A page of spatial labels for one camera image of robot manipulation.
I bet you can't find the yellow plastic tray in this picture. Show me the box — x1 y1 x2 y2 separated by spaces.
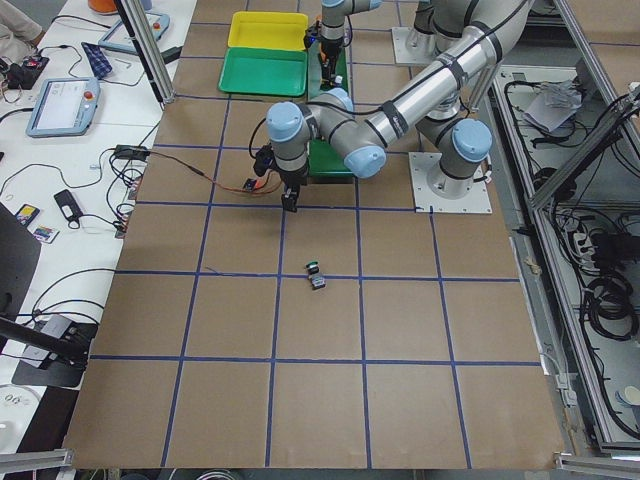
227 11 308 51

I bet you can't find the black power adapter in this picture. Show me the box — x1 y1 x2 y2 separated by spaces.
113 144 150 161

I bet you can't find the small sensor circuit board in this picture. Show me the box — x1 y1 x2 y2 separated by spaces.
243 178 262 192

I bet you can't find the green plastic tray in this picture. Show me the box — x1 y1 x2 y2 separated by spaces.
218 47 307 97

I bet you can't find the red black wire cable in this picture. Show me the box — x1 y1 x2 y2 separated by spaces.
144 149 286 196

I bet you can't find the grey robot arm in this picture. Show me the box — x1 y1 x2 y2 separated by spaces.
305 1 469 91
266 1 530 212

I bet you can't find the green push button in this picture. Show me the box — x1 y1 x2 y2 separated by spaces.
305 261 326 290

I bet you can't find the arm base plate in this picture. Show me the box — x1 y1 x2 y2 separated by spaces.
391 27 433 66
409 152 492 215

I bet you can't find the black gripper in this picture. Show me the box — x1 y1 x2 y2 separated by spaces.
278 167 309 213
320 38 344 83

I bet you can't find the green conveyor belt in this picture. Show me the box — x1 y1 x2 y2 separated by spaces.
298 42 360 182

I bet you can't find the aluminium frame post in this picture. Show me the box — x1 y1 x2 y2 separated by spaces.
115 0 175 105

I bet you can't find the blue teach pendant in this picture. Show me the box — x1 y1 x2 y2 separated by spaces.
25 77 101 138

